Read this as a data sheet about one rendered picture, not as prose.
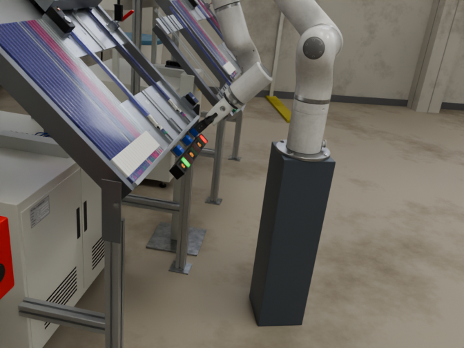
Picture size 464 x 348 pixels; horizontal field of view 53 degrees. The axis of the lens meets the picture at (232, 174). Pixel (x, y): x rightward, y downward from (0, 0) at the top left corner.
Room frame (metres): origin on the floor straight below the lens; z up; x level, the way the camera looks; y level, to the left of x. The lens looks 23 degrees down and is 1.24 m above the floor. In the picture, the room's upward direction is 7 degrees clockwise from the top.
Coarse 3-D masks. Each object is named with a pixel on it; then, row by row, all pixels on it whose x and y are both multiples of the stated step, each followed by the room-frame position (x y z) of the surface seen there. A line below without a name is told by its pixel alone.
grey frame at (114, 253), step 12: (192, 168) 1.74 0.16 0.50; (192, 180) 1.76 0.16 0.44; (180, 192) 1.73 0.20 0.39; (180, 204) 1.73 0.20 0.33; (180, 216) 1.73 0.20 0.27; (180, 228) 1.73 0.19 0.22; (180, 240) 1.73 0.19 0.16; (108, 252) 0.99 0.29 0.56; (120, 252) 1.00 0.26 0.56; (180, 252) 1.74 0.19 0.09; (108, 264) 0.99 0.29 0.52; (120, 264) 1.00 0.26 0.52; (180, 264) 1.74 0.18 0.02; (108, 276) 0.99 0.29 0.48; (120, 276) 1.00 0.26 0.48; (108, 288) 0.99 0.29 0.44; (120, 288) 1.00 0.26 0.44; (108, 300) 0.99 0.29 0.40; (120, 300) 1.00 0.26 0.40; (108, 312) 0.99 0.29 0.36; (120, 312) 1.00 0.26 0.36; (108, 324) 0.99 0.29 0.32; (120, 324) 1.00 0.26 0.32; (108, 336) 0.99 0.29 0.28; (120, 336) 1.01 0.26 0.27
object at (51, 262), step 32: (0, 128) 1.62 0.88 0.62; (32, 128) 1.66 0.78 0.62; (0, 160) 1.34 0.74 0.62; (32, 160) 1.36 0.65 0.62; (64, 160) 1.39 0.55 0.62; (0, 192) 1.13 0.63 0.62; (32, 192) 1.15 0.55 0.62; (64, 192) 1.31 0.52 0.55; (96, 192) 1.53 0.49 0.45; (32, 224) 1.13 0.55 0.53; (64, 224) 1.30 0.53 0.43; (96, 224) 1.53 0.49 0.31; (32, 256) 1.12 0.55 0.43; (64, 256) 1.29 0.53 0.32; (96, 256) 1.52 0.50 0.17; (32, 288) 1.10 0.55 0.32; (64, 288) 1.28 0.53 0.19; (0, 320) 1.08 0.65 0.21; (32, 320) 1.09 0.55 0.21
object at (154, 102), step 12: (144, 96) 1.52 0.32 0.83; (156, 96) 1.59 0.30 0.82; (168, 96) 1.67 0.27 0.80; (132, 108) 1.38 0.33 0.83; (156, 108) 1.51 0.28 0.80; (168, 108) 1.59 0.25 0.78; (180, 108) 1.67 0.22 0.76; (144, 120) 1.38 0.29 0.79; (156, 120) 1.45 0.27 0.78; (168, 120) 1.51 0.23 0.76; (180, 120) 1.59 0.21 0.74; (156, 132) 1.38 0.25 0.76; (168, 132) 1.45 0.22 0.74; (180, 132) 1.50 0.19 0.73; (168, 144) 1.38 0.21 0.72
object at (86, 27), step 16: (0, 0) 1.28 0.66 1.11; (16, 0) 1.35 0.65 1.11; (0, 16) 1.22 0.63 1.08; (16, 16) 1.28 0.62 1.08; (32, 16) 1.35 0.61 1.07; (80, 16) 1.60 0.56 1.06; (80, 32) 1.50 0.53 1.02; (96, 32) 1.60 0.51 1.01; (112, 32) 1.70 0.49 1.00; (80, 48) 1.42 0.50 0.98; (96, 48) 1.51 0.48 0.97
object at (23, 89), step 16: (0, 48) 1.08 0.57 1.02; (0, 64) 1.07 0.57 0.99; (16, 64) 1.08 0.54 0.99; (0, 80) 1.07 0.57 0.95; (16, 80) 1.07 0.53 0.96; (16, 96) 1.07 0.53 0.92; (32, 96) 1.06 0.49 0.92; (32, 112) 1.06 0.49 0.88; (48, 112) 1.06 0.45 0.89; (48, 128) 1.06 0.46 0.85; (64, 128) 1.05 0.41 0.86; (64, 144) 1.05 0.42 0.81; (80, 144) 1.04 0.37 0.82; (80, 160) 1.05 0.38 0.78; (96, 160) 1.04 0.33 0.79; (96, 176) 1.04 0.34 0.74; (112, 176) 1.03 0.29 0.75; (128, 192) 1.03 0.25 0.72
